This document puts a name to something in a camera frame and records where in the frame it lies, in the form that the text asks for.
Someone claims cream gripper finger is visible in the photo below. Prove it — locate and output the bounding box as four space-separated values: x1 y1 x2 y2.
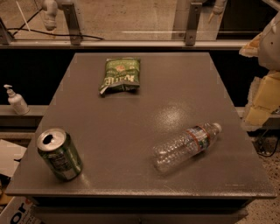
242 71 280 126
239 33 262 58

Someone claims green jalapeno chip bag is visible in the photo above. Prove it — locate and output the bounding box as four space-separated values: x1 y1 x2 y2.
99 58 141 95

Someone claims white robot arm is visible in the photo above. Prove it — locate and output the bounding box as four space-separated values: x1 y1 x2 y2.
239 11 280 131

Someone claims clear plastic water bottle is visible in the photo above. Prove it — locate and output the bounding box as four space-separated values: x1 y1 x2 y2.
153 122 222 173

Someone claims white pump lotion bottle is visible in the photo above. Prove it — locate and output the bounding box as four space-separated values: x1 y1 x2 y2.
3 84 30 115

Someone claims white hanging robot gripper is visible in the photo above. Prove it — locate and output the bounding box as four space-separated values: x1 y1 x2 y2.
41 0 63 32

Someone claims green soda can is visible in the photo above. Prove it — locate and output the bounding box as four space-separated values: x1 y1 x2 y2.
37 128 83 181

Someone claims brown paper sheet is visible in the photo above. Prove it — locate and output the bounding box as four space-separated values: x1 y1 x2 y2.
0 139 26 178

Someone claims white cardboard box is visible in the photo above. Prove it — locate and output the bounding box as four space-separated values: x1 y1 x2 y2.
0 197 43 224

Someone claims right metal rail bracket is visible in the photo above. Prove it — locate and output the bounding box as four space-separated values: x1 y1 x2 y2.
185 2 202 46

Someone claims metal rail bracket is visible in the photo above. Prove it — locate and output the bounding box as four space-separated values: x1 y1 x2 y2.
62 3 82 46
185 2 202 46

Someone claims left metal rail bracket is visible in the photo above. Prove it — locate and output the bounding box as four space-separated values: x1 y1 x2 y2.
62 3 82 46

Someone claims black cable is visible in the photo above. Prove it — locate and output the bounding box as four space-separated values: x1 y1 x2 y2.
6 7 105 41

